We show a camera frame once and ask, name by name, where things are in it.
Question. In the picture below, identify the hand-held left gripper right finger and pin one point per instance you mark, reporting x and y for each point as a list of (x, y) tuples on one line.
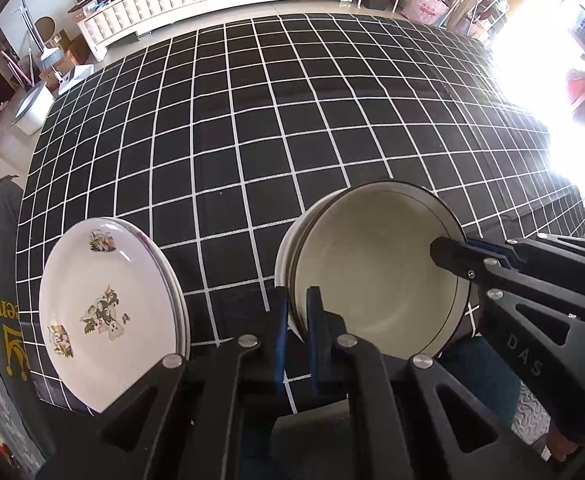
[(315, 320)]

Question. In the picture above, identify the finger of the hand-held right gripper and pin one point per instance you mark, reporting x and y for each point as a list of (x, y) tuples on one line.
[(547, 250), (452, 255)]

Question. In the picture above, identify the person's blue trouser leg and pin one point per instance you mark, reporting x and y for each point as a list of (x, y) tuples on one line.
[(482, 385)]

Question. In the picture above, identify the white plate pink flowers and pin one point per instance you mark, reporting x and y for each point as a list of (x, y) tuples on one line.
[(186, 325)]

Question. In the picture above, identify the grey quilted cushion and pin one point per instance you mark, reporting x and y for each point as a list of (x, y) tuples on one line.
[(532, 410)]

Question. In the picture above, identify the white floor lamp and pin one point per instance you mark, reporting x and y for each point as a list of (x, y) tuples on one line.
[(47, 57)]

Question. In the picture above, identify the large white bowl red print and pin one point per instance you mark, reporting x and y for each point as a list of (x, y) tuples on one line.
[(281, 265)]

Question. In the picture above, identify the pink bag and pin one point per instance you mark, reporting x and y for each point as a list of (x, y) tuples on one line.
[(425, 7)]

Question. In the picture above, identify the black white checked tablecloth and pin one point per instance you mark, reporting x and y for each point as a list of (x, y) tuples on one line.
[(222, 110)]

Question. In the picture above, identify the person's right hand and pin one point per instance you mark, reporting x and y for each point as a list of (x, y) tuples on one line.
[(559, 447)]

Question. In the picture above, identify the white plastic bin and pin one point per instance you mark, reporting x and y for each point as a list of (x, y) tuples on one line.
[(32, 107)]

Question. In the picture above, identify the white box on floor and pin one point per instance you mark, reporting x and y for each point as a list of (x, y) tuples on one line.
[(75, 79)]

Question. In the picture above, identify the white plate cartoon print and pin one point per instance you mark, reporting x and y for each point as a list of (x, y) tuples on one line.
[(112, 270)]

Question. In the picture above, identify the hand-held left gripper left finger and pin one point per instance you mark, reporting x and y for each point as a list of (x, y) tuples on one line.
[(280, 320)]

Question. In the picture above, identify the grey cloth gold crown print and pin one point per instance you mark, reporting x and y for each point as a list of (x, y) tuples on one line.
[(2, 340)]

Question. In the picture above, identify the cream bowl patterned outside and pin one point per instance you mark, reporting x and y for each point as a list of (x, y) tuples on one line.
[(372, 270)]

